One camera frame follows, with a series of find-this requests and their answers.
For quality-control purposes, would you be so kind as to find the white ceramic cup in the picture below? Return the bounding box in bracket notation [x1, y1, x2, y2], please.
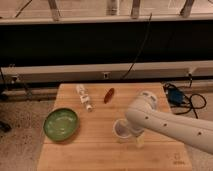
[113, 119, 132, 143]

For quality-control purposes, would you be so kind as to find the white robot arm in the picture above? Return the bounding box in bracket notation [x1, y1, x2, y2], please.
[125, 91, 213, 155]

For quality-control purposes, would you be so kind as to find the green ceramic bowl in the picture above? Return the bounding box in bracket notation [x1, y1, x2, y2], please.
[43, 108, 79, 142]

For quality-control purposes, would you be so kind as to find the wooden board table top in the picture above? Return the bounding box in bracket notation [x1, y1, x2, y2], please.
[37, 83, 192, 171]

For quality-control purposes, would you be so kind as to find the brown oblong object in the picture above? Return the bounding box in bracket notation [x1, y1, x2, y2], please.
[104, 88, 115, 104]

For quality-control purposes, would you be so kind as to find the blue power adapter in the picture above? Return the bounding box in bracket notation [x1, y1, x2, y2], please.
[168, 89, 183, 106]

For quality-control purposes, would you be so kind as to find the black floor cable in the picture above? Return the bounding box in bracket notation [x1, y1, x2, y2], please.
[162, 73, 208, 119]

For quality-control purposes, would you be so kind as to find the black hanging cable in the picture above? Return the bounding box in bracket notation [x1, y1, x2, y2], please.
[119, 12, 153, 81]

